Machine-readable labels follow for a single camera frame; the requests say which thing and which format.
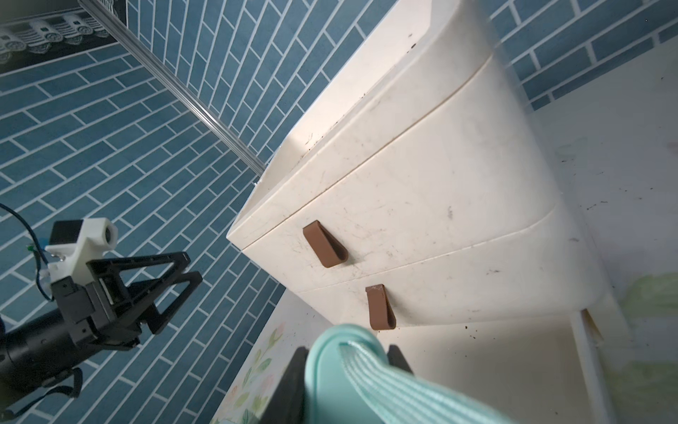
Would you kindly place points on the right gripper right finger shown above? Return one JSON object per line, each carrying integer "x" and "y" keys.
{"x": 396, "y": 359}

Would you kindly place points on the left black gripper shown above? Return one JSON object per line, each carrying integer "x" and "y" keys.
{"x": 95, "y": 312}

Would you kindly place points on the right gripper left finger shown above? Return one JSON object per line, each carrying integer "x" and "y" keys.
{"x": 287, "y": 405}

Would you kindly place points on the green umbrella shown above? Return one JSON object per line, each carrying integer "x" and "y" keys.
{"x": 348, "y": 379}

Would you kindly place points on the white plastic drawer cabinet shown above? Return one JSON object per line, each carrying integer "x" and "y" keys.
{"x": 415, "y": 185}

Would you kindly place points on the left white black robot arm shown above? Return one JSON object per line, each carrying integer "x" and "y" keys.
{"x": 34, "y": 357}

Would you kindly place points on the floral table mat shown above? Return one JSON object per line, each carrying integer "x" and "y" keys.
{"x": 612, "y": 146}

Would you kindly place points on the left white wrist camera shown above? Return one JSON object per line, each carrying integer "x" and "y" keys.
{"x": 75, "y": 243}

